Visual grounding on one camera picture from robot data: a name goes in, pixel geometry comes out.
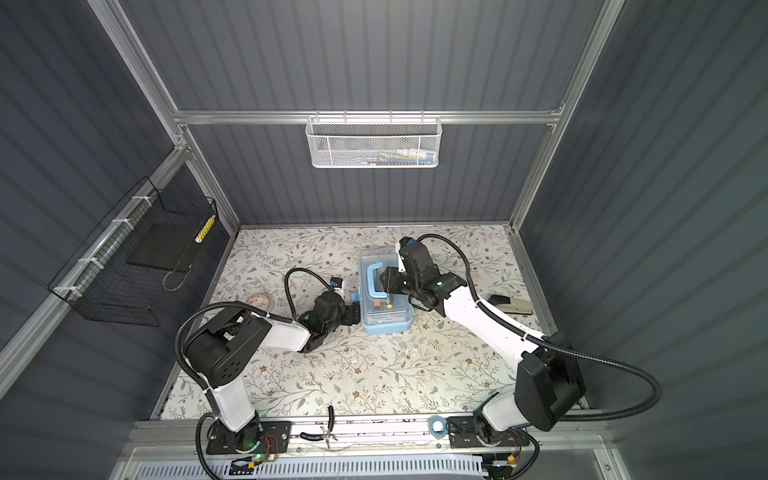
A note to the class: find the black wire basket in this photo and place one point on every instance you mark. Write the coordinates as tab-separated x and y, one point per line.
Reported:
133	271

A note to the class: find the blue plastic tool box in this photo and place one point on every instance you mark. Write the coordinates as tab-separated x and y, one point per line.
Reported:
381	312

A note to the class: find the black pad in basket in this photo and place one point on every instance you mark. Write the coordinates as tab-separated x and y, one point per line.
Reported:
167	248

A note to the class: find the white wire mesh basket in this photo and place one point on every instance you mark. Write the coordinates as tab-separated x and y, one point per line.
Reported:
386	143

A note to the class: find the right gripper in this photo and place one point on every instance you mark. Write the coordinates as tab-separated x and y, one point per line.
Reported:
390	281

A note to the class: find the blue tape roll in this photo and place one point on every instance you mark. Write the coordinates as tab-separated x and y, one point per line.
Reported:
437	426

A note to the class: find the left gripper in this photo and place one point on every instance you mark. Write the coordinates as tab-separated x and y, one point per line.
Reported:
352	314

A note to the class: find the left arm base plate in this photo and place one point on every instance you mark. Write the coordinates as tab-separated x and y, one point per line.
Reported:
270	437

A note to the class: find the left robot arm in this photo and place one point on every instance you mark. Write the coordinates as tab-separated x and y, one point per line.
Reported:
216	343

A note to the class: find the black pliers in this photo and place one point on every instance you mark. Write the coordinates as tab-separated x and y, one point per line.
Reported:
326	431

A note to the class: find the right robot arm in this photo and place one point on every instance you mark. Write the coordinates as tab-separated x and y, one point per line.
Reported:
546	383

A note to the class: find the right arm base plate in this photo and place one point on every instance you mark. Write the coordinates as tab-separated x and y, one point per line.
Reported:
472	432

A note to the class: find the grey black stapler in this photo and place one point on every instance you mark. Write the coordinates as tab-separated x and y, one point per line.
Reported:
510	305

